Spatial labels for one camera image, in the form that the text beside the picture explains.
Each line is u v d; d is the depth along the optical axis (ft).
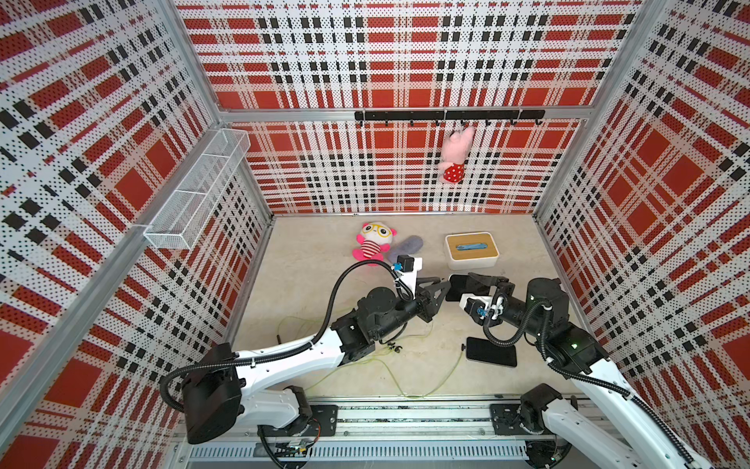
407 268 1.94
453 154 3.09
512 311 2.02
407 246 3.53
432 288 2.09
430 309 2.00
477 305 1.86
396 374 2.69
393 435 2.39
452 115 2.91
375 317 1.70
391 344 2.83
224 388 1.32
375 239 3.43
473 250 3.49
